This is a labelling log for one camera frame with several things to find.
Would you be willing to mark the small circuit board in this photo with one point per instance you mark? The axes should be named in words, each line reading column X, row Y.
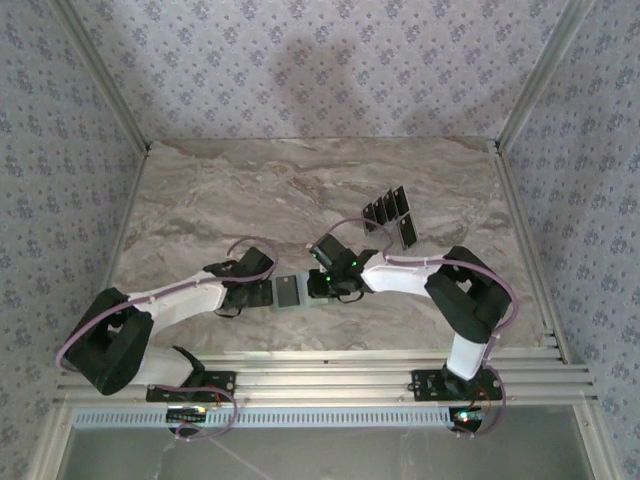
column 465, row 417
column 187, row 415

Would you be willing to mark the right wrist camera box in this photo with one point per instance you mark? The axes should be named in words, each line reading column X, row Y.
column 330, row 250

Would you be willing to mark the small grey device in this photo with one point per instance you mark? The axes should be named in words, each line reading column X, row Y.
column 303, row 287

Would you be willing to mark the aluminium side rail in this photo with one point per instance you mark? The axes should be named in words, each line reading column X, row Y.
column 124, row 215
column 529, row 250

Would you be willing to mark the aluminium base rail beam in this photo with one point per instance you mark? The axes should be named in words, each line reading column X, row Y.
column 325, row 380

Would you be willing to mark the grey metal panel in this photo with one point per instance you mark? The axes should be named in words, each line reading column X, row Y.
column 350, row 455

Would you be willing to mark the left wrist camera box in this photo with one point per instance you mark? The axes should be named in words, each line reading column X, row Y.
column 257, row 261

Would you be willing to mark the aluminium corner post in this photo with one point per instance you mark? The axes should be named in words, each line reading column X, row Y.
column 111, row 85
column 540, row 75

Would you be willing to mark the black credit card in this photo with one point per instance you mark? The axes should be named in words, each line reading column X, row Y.
column 286, row 292
column 407, row 231
column 389, row 206
column 378, row 211
column 369, row 218
column 399, row 200

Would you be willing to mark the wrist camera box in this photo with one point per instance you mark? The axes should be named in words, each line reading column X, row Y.
column 330, row 250
column 257, row 261

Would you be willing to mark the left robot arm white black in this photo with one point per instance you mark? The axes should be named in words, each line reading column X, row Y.
column 185, row 300

